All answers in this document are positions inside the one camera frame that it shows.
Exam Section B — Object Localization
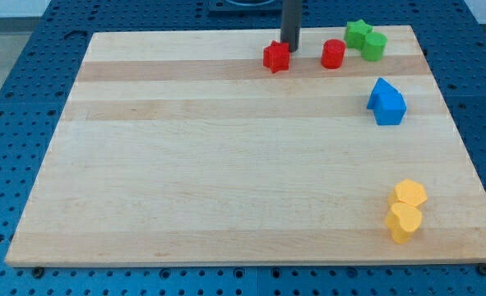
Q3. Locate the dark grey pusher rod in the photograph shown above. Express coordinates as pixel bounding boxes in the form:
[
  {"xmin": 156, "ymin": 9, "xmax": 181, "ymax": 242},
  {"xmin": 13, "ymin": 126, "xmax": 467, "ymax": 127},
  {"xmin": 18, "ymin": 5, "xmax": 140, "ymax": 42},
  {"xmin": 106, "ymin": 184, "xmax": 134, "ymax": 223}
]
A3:
[{"xmin": 280, "ymin": 0, "xmax": 303, "ymax": 53}]

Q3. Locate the green star block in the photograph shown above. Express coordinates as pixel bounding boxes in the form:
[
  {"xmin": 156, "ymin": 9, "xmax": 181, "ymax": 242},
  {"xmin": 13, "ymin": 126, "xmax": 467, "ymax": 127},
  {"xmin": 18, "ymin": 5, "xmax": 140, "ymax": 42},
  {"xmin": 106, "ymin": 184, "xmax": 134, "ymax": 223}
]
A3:
[{"xmin": 344, "ymin": 19, "xmax": 373, "ymax": 49}]

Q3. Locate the blue triangle block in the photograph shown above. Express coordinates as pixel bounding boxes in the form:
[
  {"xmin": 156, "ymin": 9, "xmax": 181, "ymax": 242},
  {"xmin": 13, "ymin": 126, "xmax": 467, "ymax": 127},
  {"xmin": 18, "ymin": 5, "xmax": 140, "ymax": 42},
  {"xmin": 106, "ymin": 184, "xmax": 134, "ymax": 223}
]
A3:
[{"xmin": 367, "ymin": 77, "xmax": 399, "ymax": 109}]

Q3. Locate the red star block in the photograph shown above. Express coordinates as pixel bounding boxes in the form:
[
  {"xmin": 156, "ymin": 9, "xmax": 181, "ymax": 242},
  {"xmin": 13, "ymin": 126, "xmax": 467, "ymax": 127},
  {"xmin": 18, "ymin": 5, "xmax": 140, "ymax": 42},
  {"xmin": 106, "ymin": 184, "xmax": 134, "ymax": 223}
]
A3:
[{"xmin": 262, "ymin": 40, "xmax": 290, "ymax": 73}]

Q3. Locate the red cylinder block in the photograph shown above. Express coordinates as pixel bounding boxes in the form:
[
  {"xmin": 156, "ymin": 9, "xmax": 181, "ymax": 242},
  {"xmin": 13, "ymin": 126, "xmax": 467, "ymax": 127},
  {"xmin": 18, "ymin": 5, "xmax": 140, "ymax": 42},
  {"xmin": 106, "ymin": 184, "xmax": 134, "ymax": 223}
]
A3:
[{"xmin": 321, "ymin": 39, "xmax": 346, "ymax": 69}]

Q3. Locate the yellow hexagon block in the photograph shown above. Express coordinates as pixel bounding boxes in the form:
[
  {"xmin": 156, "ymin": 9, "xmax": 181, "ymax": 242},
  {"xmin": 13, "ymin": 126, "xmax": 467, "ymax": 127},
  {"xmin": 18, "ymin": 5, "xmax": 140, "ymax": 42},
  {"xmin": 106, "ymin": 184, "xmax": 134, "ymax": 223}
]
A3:
[{"xmin": 387, "ymin": 179, "xmax": 428, "ymax": 207}]

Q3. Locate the yellow heart block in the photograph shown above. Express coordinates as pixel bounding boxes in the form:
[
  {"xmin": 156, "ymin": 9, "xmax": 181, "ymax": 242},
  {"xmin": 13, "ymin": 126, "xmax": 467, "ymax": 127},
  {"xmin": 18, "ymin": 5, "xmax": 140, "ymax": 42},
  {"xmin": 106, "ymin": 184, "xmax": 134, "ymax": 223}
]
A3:
[{"xmin": 385, "ymin": 202, "xmax": 423, "ymax": 244}]

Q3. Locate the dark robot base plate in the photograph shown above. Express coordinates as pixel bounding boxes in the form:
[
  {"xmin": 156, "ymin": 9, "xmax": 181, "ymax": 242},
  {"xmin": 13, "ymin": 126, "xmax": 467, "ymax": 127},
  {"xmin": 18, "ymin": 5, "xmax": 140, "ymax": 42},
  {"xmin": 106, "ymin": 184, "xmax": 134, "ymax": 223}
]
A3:
[{"xmin": 206, "ymin": 0, "xmax": 282, "ymax": 16}]

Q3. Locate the blue cube block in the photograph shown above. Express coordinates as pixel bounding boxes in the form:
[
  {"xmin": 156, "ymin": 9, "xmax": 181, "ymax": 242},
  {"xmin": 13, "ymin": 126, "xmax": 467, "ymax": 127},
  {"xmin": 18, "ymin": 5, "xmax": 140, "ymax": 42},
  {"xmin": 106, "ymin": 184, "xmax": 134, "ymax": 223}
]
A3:
[{"xmin": 373, "ymin": 93, "xmax": 407, "ymax": 126}]

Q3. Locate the green cylinder block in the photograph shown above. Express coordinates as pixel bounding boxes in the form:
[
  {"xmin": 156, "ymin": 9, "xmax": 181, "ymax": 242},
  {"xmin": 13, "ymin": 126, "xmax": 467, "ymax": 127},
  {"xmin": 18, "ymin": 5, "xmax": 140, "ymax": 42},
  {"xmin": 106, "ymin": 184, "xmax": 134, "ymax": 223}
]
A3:
[{"xmin": 361, "ymin": 32, "xmax": 387, "ymax": 62}]

